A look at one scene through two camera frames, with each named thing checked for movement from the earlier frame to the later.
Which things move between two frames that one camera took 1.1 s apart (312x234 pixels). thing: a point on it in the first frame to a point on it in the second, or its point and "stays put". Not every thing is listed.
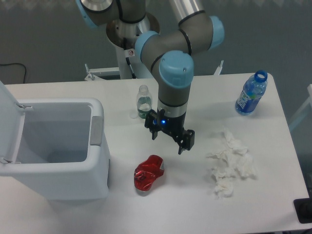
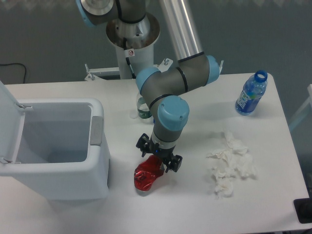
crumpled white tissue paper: [236, 157] stays put
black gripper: [173, 126] to [172, 163]
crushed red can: [147, 171] stays put
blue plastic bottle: [253, 90] stays put
